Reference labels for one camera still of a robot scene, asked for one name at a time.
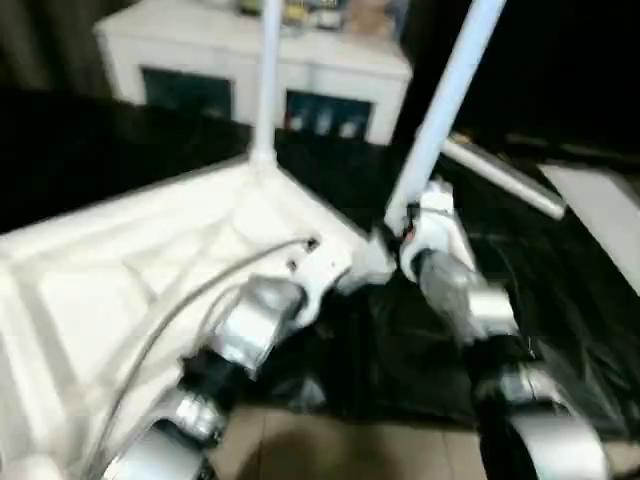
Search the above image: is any white plastic table leg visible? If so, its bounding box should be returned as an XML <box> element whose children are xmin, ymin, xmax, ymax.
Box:
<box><xmin>247</xmin><ymin>0</ymin><xmax>288</xmax><ymax>173</ymax></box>
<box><xmin>383</xmin><ymin>0</ymin><xmax>507</xmax><ymax>239</ymax></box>
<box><xmin>438</xmin><ymin>134</ymin><xmax>569</xmax><ymax>223</ymax></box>

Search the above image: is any white cabinet with glass doors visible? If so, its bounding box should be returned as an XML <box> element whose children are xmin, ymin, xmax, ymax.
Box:
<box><xmin>94</xmin><ymin>0</ymin><xmax>414</xmax><ymax>147</ymax></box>

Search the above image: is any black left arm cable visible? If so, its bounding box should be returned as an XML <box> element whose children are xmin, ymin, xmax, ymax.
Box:
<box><xmin>84</xmin><ymin>236</ymin><xmax>323</xmax><ymax>480</ymax></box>

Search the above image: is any black work mat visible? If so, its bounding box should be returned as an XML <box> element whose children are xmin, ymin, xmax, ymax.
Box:
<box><xmin>0</xmin><ymin>88</ymin><xmax>640</xmax><ymax>441</ymax></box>

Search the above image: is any flat white board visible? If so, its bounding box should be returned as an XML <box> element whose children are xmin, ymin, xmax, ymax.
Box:
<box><xmin>538</xmin><ymin>164</ymin><xmax>640</xmax><ymax>293</ymax></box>

